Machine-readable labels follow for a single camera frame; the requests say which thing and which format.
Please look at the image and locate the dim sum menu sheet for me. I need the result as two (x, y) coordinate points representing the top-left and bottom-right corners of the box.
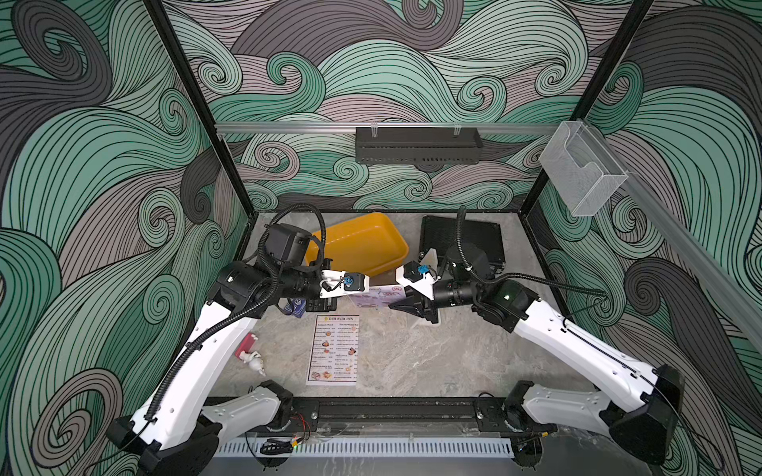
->
(306, 315), (360, 387)

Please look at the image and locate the pink dessert menu sheet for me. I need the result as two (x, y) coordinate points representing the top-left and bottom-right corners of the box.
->
(352, 285), (406, 309)

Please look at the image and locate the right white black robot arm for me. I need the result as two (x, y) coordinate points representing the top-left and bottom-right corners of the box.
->
(391, 243), (685, 465)

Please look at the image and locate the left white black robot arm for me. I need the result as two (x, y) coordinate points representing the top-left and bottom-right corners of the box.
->
(107, 223), (323, 475)

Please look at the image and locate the black ribbed case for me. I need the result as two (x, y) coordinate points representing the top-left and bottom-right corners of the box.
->
(419, 215), (505, 268)

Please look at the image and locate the blue playing card box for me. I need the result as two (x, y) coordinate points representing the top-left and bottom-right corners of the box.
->
(285, 299), (307, 319)

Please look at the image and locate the yellow plastic tray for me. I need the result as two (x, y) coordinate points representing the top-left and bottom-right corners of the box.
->
(325, 212), (410, 277)

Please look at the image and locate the pink white plush toy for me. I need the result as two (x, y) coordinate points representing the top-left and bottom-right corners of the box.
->
(233, 332), (266, 377)

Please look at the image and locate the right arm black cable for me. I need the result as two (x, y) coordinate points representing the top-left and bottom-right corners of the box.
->
(454, 204), (608, 299)

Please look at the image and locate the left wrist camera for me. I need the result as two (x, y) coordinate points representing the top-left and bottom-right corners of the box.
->
(319, 270), (370, 299)

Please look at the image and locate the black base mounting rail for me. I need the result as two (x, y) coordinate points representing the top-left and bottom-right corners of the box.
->
(201, 395), (632, 434)

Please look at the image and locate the aluminium back wall rail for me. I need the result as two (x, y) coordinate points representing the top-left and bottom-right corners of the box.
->
(215, 121), (561, 138)

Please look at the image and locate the aluminium wall rail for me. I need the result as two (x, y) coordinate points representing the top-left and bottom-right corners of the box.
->
(589, 126), (761, 348)
(215, 121), (561, 138)

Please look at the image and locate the black wall-mounted shelf tray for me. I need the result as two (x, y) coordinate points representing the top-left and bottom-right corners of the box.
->
(354, 126), (484, 169)

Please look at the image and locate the white slotted cable duct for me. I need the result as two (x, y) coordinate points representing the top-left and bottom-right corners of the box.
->
(216, 436), (514, 459)

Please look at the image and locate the clear acrylic wall pocket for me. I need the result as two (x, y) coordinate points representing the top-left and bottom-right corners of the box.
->
(540, 120), (628, 217)

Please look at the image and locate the aluminium right wall rail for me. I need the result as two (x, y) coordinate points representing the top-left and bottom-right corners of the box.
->
(589, 126), (761, 348)

